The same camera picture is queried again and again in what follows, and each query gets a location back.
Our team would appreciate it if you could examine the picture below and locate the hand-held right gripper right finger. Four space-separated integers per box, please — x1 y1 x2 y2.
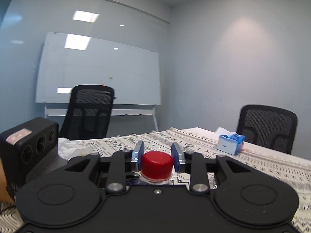
171 143 256 192

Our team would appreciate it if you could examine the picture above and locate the white whiteboard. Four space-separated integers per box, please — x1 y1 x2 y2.
35 32 162 106

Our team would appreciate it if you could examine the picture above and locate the clear plastic bottle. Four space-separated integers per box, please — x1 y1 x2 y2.
133 172 176 186

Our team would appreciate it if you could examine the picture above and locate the crumpled white cloth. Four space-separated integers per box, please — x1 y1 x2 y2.
58 137 82 160

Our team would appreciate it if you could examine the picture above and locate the black mesh office chair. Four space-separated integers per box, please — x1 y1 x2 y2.
59 85 115 141
236 104 298 155

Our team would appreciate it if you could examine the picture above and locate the person's left forearm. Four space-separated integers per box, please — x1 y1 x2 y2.
0 159 15 203

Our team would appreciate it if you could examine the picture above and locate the blue tissue pack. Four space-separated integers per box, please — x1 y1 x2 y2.
215 127 245 155

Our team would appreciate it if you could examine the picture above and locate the red bottle cap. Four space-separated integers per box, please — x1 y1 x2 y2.
142 151 174 178

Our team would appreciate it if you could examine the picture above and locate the patterned white tablecloth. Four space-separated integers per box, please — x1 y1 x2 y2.
0 127 311 233

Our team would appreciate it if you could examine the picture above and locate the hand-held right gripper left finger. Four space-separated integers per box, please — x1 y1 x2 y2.
65 141 145 192

